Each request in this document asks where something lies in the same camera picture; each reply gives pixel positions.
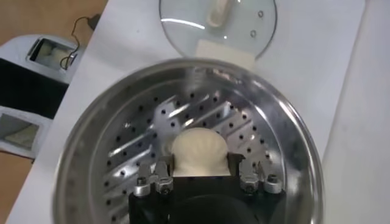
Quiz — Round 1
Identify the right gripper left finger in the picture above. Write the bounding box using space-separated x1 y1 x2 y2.
133 154 175 198

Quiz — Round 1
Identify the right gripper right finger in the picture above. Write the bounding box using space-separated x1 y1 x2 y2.
227 152 284 195

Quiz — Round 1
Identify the white steamed baozi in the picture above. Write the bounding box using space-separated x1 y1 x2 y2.
169 127 232 177

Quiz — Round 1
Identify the round glass lid white handle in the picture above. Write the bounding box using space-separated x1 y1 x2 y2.
158 0 278 60

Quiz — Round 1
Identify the white and black robot base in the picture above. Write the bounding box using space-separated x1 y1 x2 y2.
0 33 85 161

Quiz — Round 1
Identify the stainless steel steamer basket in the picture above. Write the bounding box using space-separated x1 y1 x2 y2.
52 57 324 224

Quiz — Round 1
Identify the black plug with thin cable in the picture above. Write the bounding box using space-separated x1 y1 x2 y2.
59 13 101 71

